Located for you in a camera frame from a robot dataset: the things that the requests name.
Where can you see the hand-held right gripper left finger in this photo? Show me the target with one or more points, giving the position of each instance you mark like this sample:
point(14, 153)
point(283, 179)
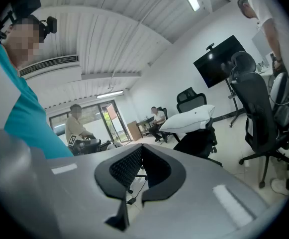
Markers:
point(124, 165)

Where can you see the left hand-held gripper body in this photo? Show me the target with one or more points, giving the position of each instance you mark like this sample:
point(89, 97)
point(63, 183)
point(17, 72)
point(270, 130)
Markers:
point(72, 139)

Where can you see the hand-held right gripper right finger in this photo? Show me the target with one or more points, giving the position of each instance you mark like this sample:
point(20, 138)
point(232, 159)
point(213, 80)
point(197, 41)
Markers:
point(164, 173)

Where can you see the white pillow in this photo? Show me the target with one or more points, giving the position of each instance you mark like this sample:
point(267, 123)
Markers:
point(189, 121)

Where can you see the black television stand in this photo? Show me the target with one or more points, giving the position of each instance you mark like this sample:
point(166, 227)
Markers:
point(235, 108)

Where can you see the brown cardboard box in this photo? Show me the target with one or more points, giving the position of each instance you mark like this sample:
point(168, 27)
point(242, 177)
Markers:
point(133, 131)

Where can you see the glass sliding door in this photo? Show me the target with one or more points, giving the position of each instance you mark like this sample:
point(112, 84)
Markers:
point(114, 123)

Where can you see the black mesh office chair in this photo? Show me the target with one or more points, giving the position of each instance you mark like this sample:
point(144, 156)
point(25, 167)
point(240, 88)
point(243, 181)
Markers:
point(196, 143)

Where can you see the small dark side table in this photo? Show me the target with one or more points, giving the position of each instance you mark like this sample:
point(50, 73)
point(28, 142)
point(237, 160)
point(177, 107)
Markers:
point(144, 123)

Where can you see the person's teal shirt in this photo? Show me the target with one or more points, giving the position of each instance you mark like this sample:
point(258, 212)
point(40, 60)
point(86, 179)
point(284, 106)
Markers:
point(27, 113)

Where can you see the white air conditioner vent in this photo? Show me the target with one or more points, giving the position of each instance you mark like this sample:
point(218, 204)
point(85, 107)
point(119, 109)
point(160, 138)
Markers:
point(49, 65)

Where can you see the person's head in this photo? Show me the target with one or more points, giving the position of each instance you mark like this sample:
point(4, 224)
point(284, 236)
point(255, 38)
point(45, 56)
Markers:
point(22, 43)

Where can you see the black office chair with headrest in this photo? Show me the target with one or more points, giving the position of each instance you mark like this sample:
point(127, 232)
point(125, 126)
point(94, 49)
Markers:
point(253, 103)

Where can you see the black webcam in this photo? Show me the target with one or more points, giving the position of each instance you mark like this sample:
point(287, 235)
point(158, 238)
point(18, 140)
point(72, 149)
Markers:
point(210, 46)

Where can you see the white computer monitor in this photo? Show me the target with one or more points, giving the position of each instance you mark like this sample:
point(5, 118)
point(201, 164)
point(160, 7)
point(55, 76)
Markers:
point(261, 43)

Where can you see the black head-mounted camera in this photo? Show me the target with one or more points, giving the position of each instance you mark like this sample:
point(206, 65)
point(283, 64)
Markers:
point(50, 25)

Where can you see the black wall television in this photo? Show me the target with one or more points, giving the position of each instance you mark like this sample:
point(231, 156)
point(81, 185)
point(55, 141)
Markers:
point(219, 63)

